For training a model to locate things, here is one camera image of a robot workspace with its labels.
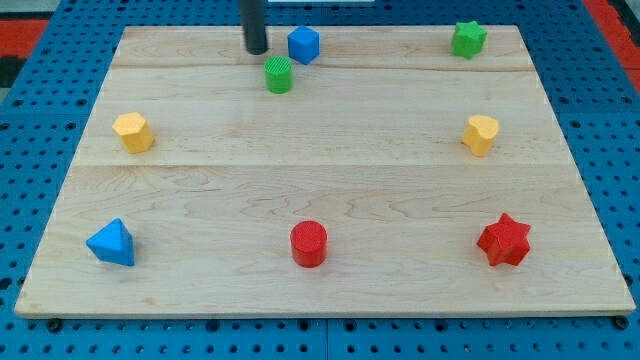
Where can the red star block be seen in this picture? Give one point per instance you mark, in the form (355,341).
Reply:
(505,241)

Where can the yellow hexagon block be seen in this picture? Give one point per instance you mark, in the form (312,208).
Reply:
(134,132)

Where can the blue triangle block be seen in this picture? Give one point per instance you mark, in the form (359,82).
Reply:
(113,243)

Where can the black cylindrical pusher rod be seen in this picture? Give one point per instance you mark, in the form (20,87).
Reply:
(253,25)

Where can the blue cube block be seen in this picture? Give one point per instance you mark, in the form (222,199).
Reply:
(303,44)

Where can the yellow heart block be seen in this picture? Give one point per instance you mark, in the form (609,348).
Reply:
(479,134)

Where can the light wooden board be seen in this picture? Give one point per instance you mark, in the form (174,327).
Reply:
(367,143)

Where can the green star block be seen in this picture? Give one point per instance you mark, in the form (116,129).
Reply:
(468,39)

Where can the red cylinder block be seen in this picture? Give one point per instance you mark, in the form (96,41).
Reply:
(308,240)

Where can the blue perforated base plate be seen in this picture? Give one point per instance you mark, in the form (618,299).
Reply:
(591,89)

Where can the green cylinder block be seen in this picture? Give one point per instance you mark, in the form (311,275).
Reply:
(278,74)

